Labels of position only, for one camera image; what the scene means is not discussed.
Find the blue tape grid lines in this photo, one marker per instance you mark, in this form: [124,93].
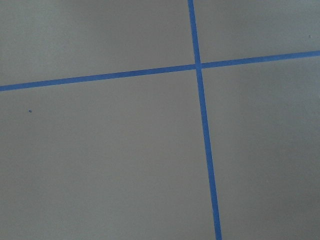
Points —
[198,67]

